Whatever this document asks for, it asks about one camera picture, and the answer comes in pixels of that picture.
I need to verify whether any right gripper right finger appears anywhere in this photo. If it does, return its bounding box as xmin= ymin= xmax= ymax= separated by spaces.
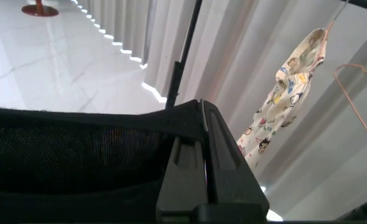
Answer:
xmin=200 ymin=99 xmax=270 ymax=218

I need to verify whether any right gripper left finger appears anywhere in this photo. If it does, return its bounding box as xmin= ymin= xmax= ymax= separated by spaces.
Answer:
xmin=156 ymin=136 xmax=209 ymax=220

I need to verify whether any cream printed garment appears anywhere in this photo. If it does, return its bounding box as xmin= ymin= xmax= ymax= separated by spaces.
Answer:
xmin=236 ymin=27 xmax=328 ymax=171

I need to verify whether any black garment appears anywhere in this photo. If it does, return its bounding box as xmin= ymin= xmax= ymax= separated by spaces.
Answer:
xmin=0 ymin=99 xmax=207 ymax=223

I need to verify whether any black clothes rack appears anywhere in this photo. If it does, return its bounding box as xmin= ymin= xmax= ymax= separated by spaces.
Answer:
xmin=164 ymin=0 xmax=367 ymax=222

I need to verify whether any red floor stand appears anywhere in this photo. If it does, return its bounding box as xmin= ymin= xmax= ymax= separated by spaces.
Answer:
xmin=21 ymin=0 xmax=60 ymax=17

